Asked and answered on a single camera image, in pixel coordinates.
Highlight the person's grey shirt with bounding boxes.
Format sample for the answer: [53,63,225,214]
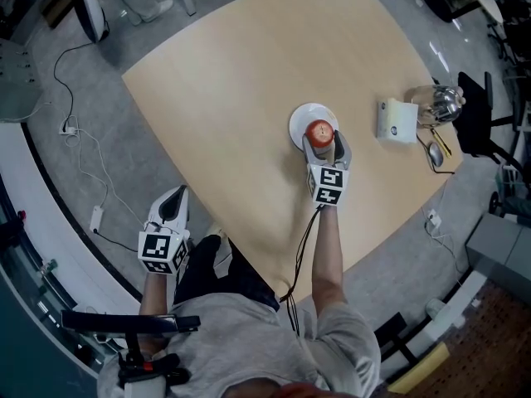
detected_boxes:
[97,291,382,398]

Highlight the white plate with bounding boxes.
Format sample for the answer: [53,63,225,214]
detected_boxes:
[288,103,339,154]

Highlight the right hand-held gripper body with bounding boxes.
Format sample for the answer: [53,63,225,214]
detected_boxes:
[305,160,351,209]

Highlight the person's left forearm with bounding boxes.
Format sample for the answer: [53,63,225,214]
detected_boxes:
[139,271,176,319]

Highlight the white tissue pack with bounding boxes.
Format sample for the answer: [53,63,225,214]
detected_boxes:
[376,99,421,146]

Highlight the grey fridge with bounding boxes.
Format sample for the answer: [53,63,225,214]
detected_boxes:
[465,213,531,284]

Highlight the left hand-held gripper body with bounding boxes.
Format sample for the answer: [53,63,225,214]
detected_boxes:
[138,220,192,277]

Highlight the black floor cable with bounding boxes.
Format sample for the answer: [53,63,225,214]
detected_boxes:
[53,41,99,130]

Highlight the wooden bench with black stand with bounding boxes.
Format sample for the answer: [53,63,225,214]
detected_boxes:
[373,312,451,396]

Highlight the grey computer mouse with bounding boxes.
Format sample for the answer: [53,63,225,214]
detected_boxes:
[427,142,446,169]

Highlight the grey coat on stand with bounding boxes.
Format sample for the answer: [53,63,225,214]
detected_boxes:
[489,191,531,220]

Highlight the white floor appliance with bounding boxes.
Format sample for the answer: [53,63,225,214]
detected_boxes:
[80,0,111,43]

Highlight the black chest mount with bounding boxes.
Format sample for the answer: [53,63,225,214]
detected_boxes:
[61,309,202,387]

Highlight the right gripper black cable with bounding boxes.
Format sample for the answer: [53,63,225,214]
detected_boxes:
[280,205,327,337]

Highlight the red apple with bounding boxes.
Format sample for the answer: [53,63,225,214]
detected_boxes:
[305,119,335,149]

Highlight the silver steel kettle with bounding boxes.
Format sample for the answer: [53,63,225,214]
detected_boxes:
[404,84,465,130]

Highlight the white floor cable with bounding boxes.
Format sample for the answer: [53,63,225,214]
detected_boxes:
[421,206,470,286]
[61,115,144,228]

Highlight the black office chair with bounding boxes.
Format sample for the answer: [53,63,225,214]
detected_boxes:
[451,70,526,174]
[487,0,531,64]

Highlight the person's right forearm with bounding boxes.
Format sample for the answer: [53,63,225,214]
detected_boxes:
[310,204,348,319]

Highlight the yellow utility knife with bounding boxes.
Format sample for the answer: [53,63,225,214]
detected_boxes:
[431,127,454,159]

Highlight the white trash can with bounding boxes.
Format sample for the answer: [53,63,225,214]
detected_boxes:
[426,298,447,319]

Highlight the person's dark trousers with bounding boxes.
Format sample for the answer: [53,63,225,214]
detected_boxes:
[173,234,280,311]

